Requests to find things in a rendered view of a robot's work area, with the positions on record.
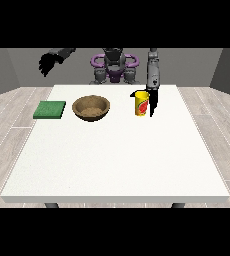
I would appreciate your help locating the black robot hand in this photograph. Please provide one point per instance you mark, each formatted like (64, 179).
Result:
(47, 63)
(153, 100)

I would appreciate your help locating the yellow cup with melon print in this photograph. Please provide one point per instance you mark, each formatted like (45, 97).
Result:
(141, 104)

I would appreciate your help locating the green square pad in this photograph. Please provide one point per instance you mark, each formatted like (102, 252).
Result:
(49, 109)

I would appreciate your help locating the brown wooden bowl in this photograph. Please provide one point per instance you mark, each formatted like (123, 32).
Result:
(91, 108)

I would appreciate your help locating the grey robot trunk purple rings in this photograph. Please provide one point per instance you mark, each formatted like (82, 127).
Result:
(114, 70)

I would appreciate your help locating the dark table leg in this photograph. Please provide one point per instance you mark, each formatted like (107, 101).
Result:
(178, 205)
(51, 205)

